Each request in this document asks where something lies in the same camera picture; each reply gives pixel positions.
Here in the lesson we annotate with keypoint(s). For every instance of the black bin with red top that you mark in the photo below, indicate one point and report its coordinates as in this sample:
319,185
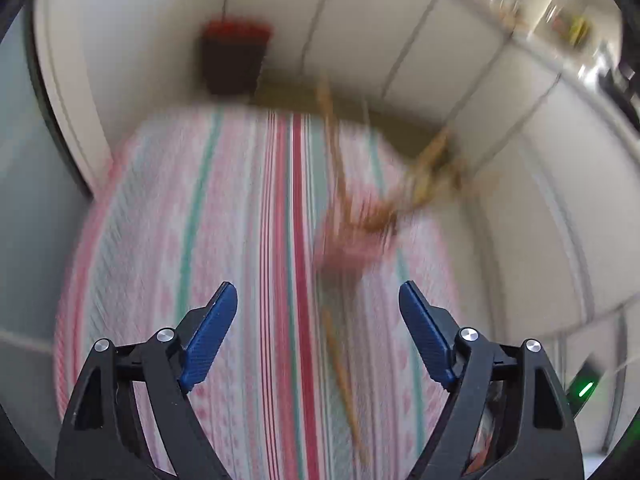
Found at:
234,55

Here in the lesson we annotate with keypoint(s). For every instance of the plain wooden chopstick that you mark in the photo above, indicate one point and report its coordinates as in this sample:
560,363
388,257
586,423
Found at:
425,170
345,385

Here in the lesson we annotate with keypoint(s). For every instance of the red green patterned tablecloth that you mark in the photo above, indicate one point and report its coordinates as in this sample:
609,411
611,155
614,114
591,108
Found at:
225,220

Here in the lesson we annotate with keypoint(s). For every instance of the pink perforated utensil holder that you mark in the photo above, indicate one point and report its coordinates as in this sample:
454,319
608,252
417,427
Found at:
350,245

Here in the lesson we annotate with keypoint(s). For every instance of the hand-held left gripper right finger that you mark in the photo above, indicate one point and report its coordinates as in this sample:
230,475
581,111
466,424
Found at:
425,340

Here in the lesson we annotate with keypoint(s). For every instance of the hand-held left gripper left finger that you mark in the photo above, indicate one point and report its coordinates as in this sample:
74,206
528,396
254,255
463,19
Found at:
210,340

